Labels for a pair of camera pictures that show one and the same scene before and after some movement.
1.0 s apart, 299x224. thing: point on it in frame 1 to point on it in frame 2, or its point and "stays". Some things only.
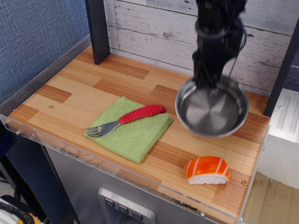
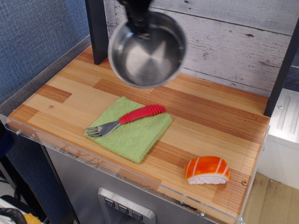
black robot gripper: x=211 y=55 to x=137 y=11
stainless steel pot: x=212 y=116 to x=148 y=62
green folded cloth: x=134 y=139 stays
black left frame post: x=97 y=24 stays
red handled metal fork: x=103 y=129 stays
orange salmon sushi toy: x=207 y=170 stays
